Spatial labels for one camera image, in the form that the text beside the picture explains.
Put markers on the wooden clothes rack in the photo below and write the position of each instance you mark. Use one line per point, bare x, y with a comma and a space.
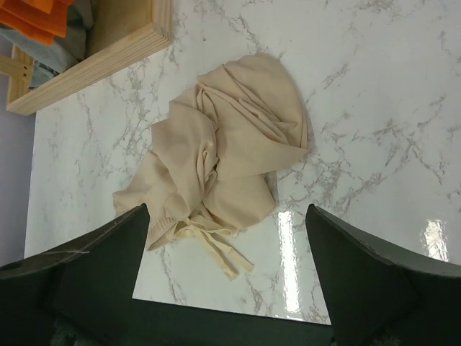
124, 33

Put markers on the orange cloth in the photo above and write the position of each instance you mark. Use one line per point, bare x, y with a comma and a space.
41, 21

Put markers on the grey garment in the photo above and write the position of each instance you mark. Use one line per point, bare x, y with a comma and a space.
64, 52

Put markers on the beige trousers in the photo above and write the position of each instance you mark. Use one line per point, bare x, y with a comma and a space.
204, 174

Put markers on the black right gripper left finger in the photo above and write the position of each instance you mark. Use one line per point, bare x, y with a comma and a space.
87, 282

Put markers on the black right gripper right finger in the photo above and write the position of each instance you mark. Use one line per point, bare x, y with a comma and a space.
378, 293

